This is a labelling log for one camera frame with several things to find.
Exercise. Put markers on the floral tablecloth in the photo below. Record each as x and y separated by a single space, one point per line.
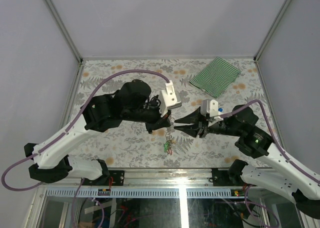
131 146

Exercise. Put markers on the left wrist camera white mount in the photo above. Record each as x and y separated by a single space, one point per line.
169 99

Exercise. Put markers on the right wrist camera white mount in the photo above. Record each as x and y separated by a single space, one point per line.
209 108

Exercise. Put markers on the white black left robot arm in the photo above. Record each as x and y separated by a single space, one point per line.
52 159

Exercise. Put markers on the green key tag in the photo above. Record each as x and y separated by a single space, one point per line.
166 146

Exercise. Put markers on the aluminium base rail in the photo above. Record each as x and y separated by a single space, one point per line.
144 183

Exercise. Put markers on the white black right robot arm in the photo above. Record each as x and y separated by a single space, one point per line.
296 183

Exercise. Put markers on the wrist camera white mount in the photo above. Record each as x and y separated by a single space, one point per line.
169 99
209 108

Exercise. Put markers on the green white striped cloth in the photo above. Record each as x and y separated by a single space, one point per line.
216 77

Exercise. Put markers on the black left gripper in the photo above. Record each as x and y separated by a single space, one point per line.
162 121

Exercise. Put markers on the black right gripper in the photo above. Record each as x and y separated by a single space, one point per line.
200 126

